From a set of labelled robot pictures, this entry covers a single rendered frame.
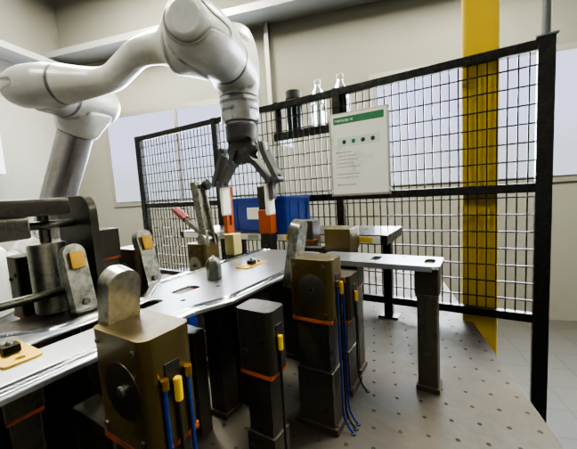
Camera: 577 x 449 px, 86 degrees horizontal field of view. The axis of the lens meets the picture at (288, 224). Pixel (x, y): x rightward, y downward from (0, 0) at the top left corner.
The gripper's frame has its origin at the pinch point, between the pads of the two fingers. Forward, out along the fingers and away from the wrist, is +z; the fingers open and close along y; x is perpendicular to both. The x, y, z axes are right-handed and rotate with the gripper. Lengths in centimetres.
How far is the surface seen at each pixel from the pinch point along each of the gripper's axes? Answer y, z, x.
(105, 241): -18.1, 4.0, -24.6
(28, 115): -347, -98, 86
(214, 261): 1.0, 9.5, -13.3
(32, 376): 7.9, 13.7, -47.2
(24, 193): -343, -18, 72
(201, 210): -14.1, -0.4, -1.4
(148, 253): -14.6, 7.7, -17.6
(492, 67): 51, -37, 58
